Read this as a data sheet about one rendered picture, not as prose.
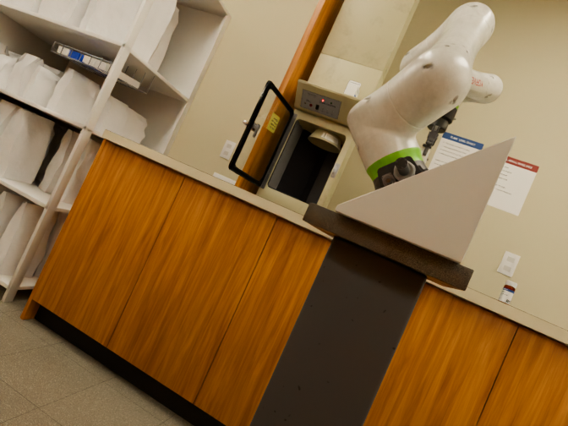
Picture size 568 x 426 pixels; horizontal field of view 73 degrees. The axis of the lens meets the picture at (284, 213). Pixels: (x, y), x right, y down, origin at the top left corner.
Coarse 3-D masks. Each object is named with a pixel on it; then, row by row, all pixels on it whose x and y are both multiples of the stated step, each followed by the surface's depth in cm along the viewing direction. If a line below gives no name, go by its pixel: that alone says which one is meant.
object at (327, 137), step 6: (318, 132) 182; (324, 132) 181; (312, 138) 191; (318, 138) 180; (324, 138) 179; (330, 138) 180; (336, 138) 182; (318, 144) 195; (324, 144) 195; (330, 144) 194; (336, 144) 181; (330, 150) 194; (336, 150) 191
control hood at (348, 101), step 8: (304, 80) 172; (304, 88) 173; (312, 88) 171; (320, 88) 169; (328, 88) 169; (296, 96) 177; (328, 96) 170; (336, 96) 168; (344, 96) 166; (352, 96) 165; (296, 104) 180; (344, 104) 168; (352, 104) 166; (312, 112) 178; (344, 112) 171; (336, 120) 174; (344, 120) 173
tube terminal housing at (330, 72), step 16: (320, 64) 183; (336, 64) 181; (352, 64) 179; (320, 80) 182; (336, 80) 180; (368, 80) 176; (304, 112) 182; (304, 128) 195; (320, 128) 183; (336, 128) 177; (352, 144) 179; (336, 160) 175; (336, 176) 175; (272, 192) 180; (288, 208) 177; (304, 208) 175
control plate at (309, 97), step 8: (304, 96) 175; (312, 96) 174; (320, 96) 172; (304, 104) 177; (312, 104) 176; (320, 104) 174; (328, 104) 172; (336, 104) 170; (320, 112) 176; (328, 112) 174; (336, 112) 172
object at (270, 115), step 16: (272, 96) 160; (272, 112) 165; (288, 112) 177; (272, 128) 170; (256, 144) 163; (272, 144) 175; (240, 160) 157; (256, 160) 168; (240, 176) 162; (256, 176) 173
